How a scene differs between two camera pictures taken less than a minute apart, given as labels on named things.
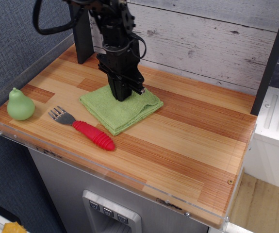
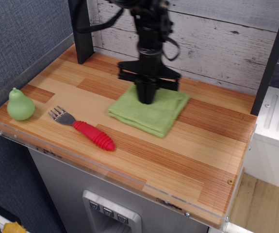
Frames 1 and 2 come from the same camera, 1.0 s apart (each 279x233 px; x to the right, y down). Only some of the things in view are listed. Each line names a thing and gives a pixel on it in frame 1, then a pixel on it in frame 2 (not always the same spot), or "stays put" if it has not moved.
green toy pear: [20, 107] stays put
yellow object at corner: [13, 227] stays put
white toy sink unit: [270, 153] stays put
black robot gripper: [122, 59] → [150, 66]
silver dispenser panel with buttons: [106, 215] stays put
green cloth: [113, 114] → [157, 119]
